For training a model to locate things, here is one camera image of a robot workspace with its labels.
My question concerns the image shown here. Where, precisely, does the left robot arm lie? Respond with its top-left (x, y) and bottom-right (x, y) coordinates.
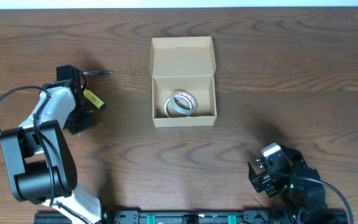
top-left (0, 65), bottom-right (105, 223)

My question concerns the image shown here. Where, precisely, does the black cable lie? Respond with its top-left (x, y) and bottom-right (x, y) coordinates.
top-left (0, 85), bottom-right (93, 224)
top-left (265, 169), bottom-right (354, 224)

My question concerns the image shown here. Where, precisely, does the left black cable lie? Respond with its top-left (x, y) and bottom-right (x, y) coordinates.
top-left (0, 85), bottom-right (93, 224)

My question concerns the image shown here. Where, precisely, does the clear tape roll red-print core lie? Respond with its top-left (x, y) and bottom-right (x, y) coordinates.
top-left (170, 90), bottom-right (198, 116)

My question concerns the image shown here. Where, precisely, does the cardboard box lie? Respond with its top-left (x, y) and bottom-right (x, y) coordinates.
top-left (150, 36), bottom-right (217, 128)

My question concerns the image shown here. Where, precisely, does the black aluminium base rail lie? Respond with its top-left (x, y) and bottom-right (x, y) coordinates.
top-left (33, 210), bottom-right (349, 224)

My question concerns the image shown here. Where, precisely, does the yellow highlighter marker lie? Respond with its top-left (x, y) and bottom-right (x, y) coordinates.
top-left (83, 88), bottom-right (106, 110)

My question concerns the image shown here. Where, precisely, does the right black cable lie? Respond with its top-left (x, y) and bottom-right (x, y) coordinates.
top-left (265, 169), bottom-right (354, 224)

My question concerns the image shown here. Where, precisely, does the white-core clear tape roll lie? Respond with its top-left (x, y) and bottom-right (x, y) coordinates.
top-left (164, 96), bottom-right (191, 118)

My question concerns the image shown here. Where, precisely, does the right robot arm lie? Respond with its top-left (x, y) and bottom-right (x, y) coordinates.
top-left (248, 143), bottom-right (327, 223)

